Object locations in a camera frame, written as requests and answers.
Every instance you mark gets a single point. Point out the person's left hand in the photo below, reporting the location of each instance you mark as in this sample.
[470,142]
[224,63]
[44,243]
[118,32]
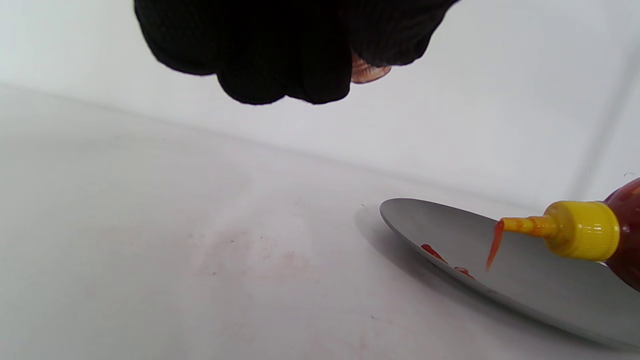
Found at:
[280,45]

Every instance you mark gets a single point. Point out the small clear orange cap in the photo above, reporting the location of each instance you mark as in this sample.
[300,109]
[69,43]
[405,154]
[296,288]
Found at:
[367,74]

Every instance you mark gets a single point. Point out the red ketchup bottle yellow cap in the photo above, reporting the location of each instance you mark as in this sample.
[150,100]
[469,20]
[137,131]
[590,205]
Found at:
[580,230]

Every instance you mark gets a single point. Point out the round grey plate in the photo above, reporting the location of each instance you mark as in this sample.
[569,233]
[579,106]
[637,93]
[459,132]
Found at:
[540,285]

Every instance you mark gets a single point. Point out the red ketchup zigzag pattern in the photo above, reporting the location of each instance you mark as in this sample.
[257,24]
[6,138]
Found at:
[432,251]

